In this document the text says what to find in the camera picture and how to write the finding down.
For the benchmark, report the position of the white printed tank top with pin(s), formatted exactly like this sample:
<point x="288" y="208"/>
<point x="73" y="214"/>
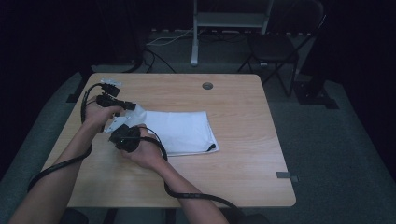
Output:
<point x="183" y="132"/>

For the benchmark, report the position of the black table leg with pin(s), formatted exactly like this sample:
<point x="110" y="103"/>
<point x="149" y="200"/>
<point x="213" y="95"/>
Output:
<point x="110" y="216"/>
<point x="171" y="216"/>

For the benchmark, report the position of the grey tape strip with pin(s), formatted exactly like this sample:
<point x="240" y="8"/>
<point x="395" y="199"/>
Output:
<point x="285" y="175"/>

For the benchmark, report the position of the grey metal stand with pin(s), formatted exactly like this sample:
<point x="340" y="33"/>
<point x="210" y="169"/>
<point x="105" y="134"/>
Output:
<point x="230" y="19"/>

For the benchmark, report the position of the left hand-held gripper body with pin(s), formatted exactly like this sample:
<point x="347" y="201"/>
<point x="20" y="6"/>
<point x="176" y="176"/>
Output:
<point x="109" y="93"/>

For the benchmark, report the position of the person's left hand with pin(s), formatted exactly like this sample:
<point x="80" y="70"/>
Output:
<point x="96" y="116"/>

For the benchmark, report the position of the black stand with base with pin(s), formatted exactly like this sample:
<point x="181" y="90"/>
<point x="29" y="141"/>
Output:
<point x="314" y="93"/>

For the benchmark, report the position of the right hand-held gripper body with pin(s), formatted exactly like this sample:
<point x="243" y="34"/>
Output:
<point x="127" y="140"/>

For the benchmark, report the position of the person's left leg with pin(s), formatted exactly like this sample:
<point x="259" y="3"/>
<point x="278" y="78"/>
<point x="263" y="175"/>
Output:
<point x="74" y="217"/>

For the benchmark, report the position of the black folding chair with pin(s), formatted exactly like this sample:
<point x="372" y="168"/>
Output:
<point x="271" y="46"/>

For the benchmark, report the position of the person's right hand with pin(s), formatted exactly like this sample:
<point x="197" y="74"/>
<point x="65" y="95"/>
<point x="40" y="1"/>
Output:
<point x="148" y="154"/>

